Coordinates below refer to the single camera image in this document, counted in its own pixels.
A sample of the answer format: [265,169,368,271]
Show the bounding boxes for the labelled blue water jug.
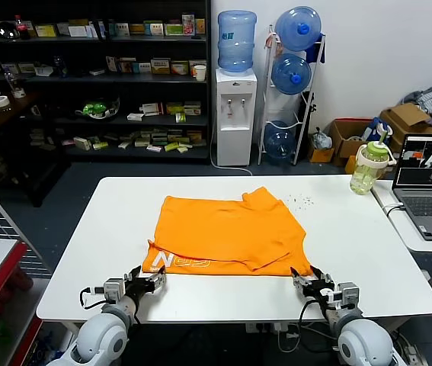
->
[216,10,258,73]

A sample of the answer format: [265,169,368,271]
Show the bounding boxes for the blue white bag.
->
[360,117,394,144]

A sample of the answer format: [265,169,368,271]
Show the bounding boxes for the glass bowl green fruit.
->
[75,97,120,121]

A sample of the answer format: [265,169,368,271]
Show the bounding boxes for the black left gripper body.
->
[126,277,155,302]

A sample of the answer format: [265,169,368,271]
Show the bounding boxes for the yellow white medicine box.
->
[150,57,171,75]
[34,24,57,38]

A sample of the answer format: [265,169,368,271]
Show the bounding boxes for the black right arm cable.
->
[299,297,327,325]

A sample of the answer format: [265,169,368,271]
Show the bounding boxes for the red trimmed cardboard box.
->
[328,117,373,168]

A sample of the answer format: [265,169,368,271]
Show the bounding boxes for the knotted grey plastic bag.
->
[312,127,333,150]

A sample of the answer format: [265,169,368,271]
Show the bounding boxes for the white water dispenser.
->
[215,68,258,167]

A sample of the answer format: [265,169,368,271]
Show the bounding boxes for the black folded tripod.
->
[306,91,318,129]

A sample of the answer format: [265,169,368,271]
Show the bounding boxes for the white side desk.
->
[370,178,432,329]

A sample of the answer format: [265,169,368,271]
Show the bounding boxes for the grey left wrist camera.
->
[103,278,125,304]

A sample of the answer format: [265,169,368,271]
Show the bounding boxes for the white dispenser power cable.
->
[210,131,254,177]

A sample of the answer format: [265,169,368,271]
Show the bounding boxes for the clear plastic bottle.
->
[4,65,19,92]

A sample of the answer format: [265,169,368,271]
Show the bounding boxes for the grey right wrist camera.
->
[335,281,360,308]

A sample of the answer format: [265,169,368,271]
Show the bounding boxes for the cola bottle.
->
[13,14,32,41]

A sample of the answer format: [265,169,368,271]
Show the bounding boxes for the white power strip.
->
[245,323,277,335]

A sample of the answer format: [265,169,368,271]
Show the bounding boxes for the black shelf unit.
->
[0,0,213,207]

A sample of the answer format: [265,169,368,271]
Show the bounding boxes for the grey laptop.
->
[392,133,432,241]

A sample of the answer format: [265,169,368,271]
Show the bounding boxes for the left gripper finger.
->
[149,266,168,294]
[123,265,143,283]

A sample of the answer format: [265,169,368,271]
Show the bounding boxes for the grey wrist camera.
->
[103,278,125,304]
[335,281,360,308]

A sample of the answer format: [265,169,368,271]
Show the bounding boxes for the brown wooden desk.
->
[0,91,43,134]

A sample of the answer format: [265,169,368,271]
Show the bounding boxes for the yellow cardboard piece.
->
[344,154,362,175]

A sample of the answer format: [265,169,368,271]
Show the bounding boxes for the small yellow cardboard box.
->
[308,146,334,164]

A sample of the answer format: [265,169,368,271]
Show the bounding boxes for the open brown cardboard box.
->
[379,102,432,152]

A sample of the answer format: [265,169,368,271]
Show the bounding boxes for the white wire jug rack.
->
[257,24,326,165]

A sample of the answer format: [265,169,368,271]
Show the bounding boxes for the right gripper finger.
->
[309,265,333,285]
[290,266,310,289]

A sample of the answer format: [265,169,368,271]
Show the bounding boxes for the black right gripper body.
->
[302,280,337,303]

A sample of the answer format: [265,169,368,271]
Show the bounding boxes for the orange t-shirt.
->
[141,185,312,278]

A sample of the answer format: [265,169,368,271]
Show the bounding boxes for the dark shiny bowl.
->
[0,21,21,39]

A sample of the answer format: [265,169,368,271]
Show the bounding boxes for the dark blue bottle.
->
[53,56,67,79]

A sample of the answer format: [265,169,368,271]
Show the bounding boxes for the green lid drinking bottle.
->
[349,129,398,197]

